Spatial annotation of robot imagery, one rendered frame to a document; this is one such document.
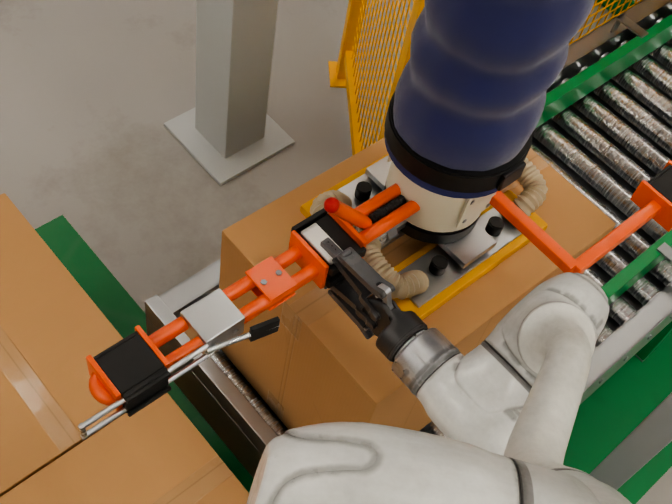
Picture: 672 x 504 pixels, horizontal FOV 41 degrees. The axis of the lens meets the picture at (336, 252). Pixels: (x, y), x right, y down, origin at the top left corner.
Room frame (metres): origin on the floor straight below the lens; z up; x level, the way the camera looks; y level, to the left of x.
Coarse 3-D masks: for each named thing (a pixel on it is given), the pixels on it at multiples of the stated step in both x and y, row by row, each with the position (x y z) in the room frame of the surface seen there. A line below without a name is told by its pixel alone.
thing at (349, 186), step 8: (352, 176) 1.04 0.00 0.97; (360, 176) 1.04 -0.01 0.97; (368, 176) 1.05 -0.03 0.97; (336, 184) 1.02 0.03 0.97; (344, 184) 1.02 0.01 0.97; (352, 184) 1.02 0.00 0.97; (360, 184) 1.00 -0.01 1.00; (368, 184) 1.01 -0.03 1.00; (376, 184) 1.03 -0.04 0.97; (344, 192) 1.00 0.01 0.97; (352, 192) 1.00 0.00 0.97; (360, 192) 0.99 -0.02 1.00; (368, 192) 0.99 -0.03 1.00; (376, 192) 1.01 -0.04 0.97; (312, 200) 0.97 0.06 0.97; (352, 200) 0.98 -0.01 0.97; (360, 200) 0.99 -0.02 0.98; (304, 208) 0.95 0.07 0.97
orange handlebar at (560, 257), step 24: (384, 192) 0.92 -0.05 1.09; (408, 216) 0.89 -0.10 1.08; (504, 216) 0.95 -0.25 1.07; (648, 216) 1.00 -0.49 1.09; (552, 240) 0.91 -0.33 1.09; (600, 240) 0.93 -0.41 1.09; (264, 264) 0.73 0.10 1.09; (288, 264) 0.75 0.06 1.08; (312, 264) 0.76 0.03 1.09; (576, 264) 0.87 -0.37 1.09; (240, 288) 0.69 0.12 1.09; (264, 288) 0.69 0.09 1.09; (288, 288) 0.70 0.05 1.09; (168, 336) 0.59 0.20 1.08; (168, 360) 0.55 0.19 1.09; (96, 384) 0.49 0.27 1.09
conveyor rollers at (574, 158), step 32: (640, 64) 2.06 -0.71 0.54; (608, 96) 1.90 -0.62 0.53; (640, 96) 1.94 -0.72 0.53; (544, 128) 1.71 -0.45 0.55; (576, 128) 1.74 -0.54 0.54; (608, 128) 1.78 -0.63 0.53; (640, 128) 1.82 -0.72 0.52; (576, 160) 1.63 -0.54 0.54; (608, 160) 1.66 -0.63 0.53; (640, 160) 1.71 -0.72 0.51; (608, 192) 1.55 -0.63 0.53; (608, 256) 1.34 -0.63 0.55; (640, 288) 1.27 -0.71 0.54
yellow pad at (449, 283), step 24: (504, 192) 1.09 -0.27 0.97; (480, 216) 1.02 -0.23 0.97; (528, 216) 1.05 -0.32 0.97; (504, 240) 0.98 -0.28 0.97; (528, 240) 1.00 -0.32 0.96; (408, 264) 0.88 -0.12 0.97; (432, 264) 0.87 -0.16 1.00; (456, 264) 0.90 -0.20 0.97; (480, 264) 0.92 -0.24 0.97; (432, 288) 0.84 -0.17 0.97; (456, 288) 0.86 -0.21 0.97
